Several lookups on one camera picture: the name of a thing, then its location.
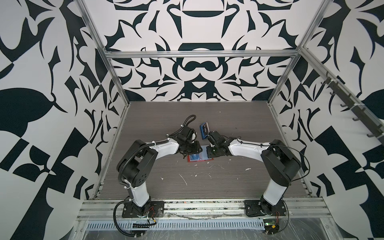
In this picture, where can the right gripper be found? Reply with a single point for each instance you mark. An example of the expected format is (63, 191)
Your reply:
(210, 155)

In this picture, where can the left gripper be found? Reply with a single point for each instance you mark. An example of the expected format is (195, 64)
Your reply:
(197, 148)

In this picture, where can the red card holder wallet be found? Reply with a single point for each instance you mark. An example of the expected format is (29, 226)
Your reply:
(201, 157)

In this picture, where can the blue card stand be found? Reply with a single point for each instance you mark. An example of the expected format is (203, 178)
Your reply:
(201, 132)

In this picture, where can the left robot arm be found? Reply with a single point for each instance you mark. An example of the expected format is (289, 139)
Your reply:
(135, 166)

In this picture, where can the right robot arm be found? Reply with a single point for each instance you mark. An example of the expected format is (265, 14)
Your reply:
(281, 164)

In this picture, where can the right base electronics board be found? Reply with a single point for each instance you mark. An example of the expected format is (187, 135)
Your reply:
(272, 227)

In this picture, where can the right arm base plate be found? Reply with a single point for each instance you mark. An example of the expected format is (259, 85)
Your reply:
(260, 208)

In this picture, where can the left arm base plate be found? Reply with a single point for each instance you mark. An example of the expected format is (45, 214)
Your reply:
(151, 209)

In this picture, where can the white vented cable duct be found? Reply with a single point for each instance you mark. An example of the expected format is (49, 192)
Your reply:
(206, 224)

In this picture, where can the aluminium front rail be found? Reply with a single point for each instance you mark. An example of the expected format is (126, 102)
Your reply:
(205, 209)

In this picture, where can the wall hook rail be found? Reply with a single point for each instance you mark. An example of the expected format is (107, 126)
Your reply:
(350, 102)

